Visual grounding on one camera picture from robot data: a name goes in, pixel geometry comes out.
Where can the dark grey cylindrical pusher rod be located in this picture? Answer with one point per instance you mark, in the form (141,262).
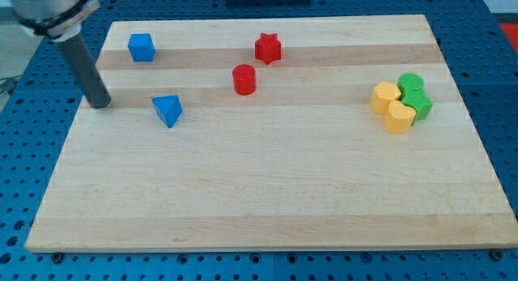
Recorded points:
(77,55)

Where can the blue triangle block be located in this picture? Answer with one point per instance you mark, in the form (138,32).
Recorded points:
(168,109)

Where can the blue cube block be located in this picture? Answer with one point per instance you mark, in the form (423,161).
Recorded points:
(141,47)

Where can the red cylinder block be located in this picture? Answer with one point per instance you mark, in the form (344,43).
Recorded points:
(244,79)

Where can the red star block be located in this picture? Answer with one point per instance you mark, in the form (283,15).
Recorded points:
(268,48)

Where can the light wooden board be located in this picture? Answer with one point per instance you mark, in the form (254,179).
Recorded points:
(303,163)

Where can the yellow hexagon block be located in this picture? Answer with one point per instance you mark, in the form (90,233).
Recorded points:
(382,95)

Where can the yellow heart block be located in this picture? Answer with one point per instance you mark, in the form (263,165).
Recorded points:
(399,117)

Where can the green cylinder block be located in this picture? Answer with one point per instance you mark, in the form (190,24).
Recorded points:
(410,82)

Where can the green star block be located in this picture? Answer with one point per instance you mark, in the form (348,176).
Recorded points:
(419,101)

